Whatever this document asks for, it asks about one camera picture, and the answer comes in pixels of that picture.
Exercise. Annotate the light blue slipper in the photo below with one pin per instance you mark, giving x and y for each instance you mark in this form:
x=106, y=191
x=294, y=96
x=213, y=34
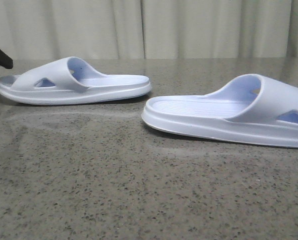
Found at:
x=71, y=81
x=251, y=109

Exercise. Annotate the grey-white curtain backdrop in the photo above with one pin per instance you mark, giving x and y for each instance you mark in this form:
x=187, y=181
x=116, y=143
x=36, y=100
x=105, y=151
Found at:
x=148, y=29

